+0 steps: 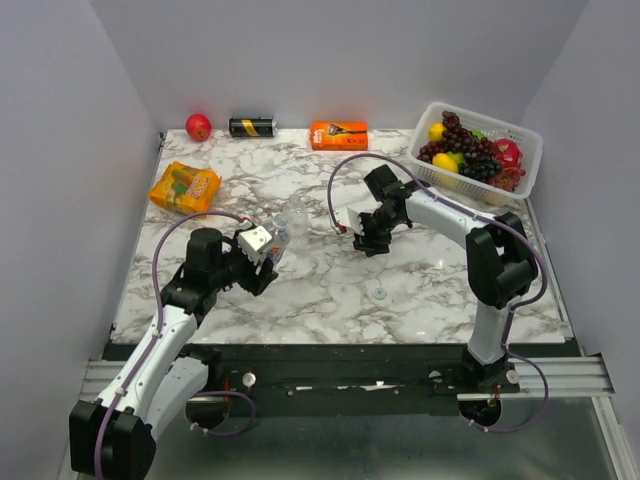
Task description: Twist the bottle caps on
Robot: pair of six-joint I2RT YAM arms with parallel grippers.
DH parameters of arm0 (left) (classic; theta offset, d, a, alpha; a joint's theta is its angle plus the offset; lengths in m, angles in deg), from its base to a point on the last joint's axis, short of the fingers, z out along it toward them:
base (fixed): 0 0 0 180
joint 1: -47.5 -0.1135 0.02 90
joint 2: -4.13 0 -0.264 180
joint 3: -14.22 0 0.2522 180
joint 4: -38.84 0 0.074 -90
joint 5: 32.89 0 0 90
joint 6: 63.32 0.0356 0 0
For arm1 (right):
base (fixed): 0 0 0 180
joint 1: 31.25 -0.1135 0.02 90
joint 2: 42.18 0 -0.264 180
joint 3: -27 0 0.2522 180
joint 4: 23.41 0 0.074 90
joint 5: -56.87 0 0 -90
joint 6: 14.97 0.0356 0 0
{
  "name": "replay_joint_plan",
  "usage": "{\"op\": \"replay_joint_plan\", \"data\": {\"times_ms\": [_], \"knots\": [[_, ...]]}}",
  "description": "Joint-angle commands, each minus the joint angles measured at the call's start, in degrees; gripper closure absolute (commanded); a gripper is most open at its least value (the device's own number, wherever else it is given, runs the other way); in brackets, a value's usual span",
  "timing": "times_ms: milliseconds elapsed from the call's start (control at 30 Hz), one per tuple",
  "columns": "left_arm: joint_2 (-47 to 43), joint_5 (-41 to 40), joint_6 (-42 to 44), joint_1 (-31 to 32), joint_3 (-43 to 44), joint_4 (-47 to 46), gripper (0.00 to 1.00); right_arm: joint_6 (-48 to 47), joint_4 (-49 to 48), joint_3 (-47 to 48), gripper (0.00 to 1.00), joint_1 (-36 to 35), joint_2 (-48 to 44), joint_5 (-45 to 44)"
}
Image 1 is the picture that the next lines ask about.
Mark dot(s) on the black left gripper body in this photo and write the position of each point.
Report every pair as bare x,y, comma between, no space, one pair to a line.
239,268

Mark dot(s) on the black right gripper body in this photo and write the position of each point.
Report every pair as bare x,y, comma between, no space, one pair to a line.
376,227

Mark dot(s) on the clear bottle with blue label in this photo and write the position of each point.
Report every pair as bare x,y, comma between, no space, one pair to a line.
278,227

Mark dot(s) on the clear unlabelled plastic bottle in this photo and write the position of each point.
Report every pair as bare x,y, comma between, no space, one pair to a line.
296,212

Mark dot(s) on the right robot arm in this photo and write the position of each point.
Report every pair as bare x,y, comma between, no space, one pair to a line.
501,263

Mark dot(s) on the orange snack bag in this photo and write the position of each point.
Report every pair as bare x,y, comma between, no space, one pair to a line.
185,189

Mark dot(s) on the orange razor box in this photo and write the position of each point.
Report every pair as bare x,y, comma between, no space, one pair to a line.
339,136

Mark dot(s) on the white plastic basket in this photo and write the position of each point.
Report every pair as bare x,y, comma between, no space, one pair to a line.
529,142

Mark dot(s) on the yellow lemon upper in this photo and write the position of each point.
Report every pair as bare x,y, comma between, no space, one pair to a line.
436,132

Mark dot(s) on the black drink can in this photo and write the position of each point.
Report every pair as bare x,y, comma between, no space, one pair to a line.
252,127

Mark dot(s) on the red apple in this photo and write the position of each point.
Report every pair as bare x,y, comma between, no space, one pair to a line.
198,127

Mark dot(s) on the red lychee cluster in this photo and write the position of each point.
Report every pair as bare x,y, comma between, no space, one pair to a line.
508,179

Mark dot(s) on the pink dragon fruit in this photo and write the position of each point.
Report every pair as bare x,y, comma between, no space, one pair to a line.
508,153

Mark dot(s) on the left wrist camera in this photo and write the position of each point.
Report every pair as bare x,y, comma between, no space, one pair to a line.
255,243

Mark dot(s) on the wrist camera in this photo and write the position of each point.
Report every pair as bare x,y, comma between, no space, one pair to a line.
255,243
347,220

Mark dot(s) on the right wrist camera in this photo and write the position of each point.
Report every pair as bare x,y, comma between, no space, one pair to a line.
347,220

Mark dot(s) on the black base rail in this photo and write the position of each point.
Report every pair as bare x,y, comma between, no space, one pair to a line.
296,380

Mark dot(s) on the aluminium frame rail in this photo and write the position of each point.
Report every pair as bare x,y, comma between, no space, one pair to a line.
567,377

